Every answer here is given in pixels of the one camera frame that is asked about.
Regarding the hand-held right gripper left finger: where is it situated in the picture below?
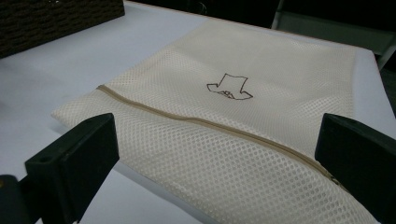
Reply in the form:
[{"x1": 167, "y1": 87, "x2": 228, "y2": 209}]
[{"x1": 24, "y1": 112, "x2": 120, "y2": 224}]

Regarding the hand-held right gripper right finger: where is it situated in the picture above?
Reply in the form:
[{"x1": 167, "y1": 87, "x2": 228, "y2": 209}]
[{"x1": 314, "y1": 113, "x2": 396, "y2": 224}]

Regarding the cream mesh laundry bag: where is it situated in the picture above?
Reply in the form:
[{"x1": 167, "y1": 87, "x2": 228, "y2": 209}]
[{"x1": 50, "y1": 20, "x2": 379, "y2": 224}]

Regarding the brown woven basket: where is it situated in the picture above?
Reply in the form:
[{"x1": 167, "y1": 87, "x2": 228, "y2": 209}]
[{"x1": 0, "y1": 0, "x2": 126, "y2": 60}]

